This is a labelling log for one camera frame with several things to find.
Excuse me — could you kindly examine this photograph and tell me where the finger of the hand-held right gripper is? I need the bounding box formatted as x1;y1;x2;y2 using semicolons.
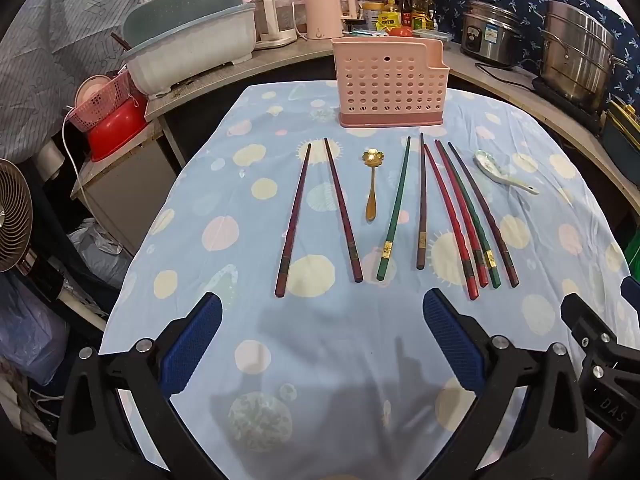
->
560;292;619;361
620;276;640;311

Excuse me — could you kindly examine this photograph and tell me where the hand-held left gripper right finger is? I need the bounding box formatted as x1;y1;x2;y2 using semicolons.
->
422;287;591;480

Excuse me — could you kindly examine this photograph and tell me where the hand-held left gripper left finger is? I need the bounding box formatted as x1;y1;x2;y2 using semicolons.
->
56;291;223;480

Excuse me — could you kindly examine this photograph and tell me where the green chopstick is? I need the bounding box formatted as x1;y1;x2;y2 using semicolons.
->
376;136;412;282
462;190;502;289

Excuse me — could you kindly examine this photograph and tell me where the red chopstick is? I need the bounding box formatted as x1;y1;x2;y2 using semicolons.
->
434;139;489;289
423;143;480;301

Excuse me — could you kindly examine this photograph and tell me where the dark purple chopstick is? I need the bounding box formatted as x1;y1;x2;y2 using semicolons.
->
447;141;521;288

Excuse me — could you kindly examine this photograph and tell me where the dark brown chopstick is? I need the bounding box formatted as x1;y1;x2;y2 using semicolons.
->
416;132;427;270

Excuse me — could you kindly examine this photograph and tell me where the maroon chopstick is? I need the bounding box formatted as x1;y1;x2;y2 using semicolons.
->
274;143;313;296
323;137;364;283

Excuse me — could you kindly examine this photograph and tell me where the gold flower spoon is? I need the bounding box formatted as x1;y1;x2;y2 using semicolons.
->
361;148;383;222

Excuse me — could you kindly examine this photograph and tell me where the white floral ceramic spoon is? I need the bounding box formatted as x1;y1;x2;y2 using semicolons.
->
473;150;541;196

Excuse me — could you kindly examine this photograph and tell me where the pink perforated utensil holder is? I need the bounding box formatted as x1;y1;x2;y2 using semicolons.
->
332;37;446;128

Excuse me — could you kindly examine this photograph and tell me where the blue dotted tablecloth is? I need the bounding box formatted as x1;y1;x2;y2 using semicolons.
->
97;80;640;480

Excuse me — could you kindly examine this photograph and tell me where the grey plastic bag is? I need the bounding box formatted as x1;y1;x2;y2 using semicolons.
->
67;217;134;292

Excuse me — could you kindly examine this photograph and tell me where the grey wooden cabinet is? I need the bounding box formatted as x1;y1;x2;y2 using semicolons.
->
70;45;343;258

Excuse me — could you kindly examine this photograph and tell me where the blue plastic bag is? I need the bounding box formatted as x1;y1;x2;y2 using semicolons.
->
0;270;72;387

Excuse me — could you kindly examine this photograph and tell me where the light curved counter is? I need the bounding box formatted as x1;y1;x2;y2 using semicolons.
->
442;42;640;221

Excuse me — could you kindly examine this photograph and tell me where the black induction cooker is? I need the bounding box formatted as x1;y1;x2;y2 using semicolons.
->
531;76;609;134

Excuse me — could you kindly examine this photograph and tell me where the small electric fan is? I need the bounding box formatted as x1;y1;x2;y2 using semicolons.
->
0;158;34;274

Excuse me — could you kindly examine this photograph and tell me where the red plastic basin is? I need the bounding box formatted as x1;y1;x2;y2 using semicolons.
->
87;96;149;162

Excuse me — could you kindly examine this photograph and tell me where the steel steamer pot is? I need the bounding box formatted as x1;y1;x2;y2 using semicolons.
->
539;0;629;114

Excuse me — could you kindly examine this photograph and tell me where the pink plastic basket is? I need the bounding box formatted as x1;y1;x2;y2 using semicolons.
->
67;71;134;131

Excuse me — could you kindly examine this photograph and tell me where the pink bowl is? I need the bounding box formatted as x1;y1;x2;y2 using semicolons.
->
74;75;109;114

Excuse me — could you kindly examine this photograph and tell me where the white teal dish drainer box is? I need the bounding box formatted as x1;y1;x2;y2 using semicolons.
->
122;0;258;95

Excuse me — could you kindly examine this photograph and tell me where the steel rice cooker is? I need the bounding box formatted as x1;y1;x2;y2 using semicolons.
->
460;0;524;68

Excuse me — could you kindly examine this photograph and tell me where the clear food container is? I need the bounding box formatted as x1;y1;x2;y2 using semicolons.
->
412;29;454;44

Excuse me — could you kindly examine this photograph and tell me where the grey striped cloth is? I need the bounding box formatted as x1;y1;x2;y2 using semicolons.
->
0;0;151;163

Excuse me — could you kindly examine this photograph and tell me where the cooking oil bottle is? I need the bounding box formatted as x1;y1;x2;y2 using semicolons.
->
412;0;437;30

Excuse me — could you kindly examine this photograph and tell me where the white glass kettle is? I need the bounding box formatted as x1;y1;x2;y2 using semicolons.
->
252;0;299;51

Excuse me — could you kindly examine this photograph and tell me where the pink electric kettle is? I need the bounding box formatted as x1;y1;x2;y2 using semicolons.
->
301;0;360;41

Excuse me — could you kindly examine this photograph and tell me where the white cable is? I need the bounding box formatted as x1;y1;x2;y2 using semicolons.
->
62;106;89;211

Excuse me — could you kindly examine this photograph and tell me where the black power cable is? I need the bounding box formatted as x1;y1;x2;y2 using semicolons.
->
472;60;539;92

